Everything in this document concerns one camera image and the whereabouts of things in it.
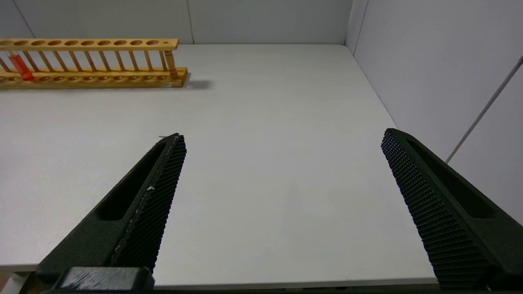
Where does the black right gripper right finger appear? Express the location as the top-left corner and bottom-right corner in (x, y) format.
(381, 128), (523, 291)

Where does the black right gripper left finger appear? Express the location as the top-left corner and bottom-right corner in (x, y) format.
(36, 133), (187, 282)

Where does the red pigment test tube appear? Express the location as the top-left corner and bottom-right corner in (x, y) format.
(6, 50), (36, 81)

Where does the wooden test tube rack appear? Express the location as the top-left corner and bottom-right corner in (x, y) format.
(0, 38), (189, 89)

